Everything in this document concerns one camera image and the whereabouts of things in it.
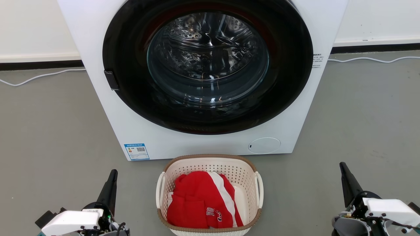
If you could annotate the steel washer drum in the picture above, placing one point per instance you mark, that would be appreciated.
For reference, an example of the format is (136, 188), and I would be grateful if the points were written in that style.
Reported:
(197, 42)

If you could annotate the small printed text sticker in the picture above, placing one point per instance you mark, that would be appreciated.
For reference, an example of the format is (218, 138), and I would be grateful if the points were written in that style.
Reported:
(317, 60)

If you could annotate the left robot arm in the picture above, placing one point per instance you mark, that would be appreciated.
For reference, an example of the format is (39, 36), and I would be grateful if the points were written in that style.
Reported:
(113, 231)

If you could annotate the black round washer door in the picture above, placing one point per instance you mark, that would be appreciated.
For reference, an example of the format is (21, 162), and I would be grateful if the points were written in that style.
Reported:
(131, 98)

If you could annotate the white front-load washing machine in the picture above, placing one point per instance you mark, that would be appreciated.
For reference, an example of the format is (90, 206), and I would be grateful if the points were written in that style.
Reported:
(197, 147)

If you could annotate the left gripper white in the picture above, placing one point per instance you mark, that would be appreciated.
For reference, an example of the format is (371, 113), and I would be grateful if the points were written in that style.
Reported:
(72, 223)

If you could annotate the blue energy label sticker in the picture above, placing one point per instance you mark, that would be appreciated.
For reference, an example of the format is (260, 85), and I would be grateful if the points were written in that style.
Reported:
(136, 151)

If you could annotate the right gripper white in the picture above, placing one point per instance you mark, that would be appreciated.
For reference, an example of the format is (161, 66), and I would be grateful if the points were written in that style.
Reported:
(390, 209)

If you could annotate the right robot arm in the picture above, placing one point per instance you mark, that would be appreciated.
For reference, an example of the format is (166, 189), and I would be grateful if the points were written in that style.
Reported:
(344, 227)

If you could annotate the red white-striped garment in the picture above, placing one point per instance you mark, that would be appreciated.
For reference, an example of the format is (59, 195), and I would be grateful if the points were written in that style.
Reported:
(193, 196)

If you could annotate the white plastic laundry basket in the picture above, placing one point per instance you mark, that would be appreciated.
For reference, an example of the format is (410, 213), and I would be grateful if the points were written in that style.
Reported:
(229, 167)

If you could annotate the round white filter cover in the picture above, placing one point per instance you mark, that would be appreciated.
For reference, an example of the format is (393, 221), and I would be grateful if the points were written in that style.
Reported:
(264, 146)

